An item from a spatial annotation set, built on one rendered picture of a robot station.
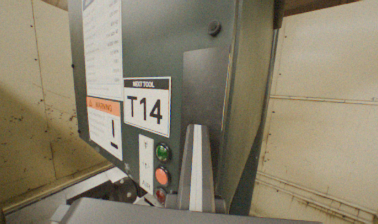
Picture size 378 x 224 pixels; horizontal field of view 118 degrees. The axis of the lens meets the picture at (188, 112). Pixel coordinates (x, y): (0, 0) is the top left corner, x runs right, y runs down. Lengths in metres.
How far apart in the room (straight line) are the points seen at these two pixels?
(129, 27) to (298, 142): 1.17
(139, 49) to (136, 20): 0.04
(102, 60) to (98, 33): 0.05
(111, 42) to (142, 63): 0.09
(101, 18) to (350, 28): 1.24
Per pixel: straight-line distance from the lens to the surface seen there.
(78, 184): 1.62
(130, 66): 0.20
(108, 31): 0.27
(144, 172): 0.21
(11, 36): 1.38
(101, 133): 0.32
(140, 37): 0.19
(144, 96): 0.17
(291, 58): 1.17
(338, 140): 1.23
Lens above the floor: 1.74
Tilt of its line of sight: 10 degrees down
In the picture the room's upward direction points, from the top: 3 degrees clockwise
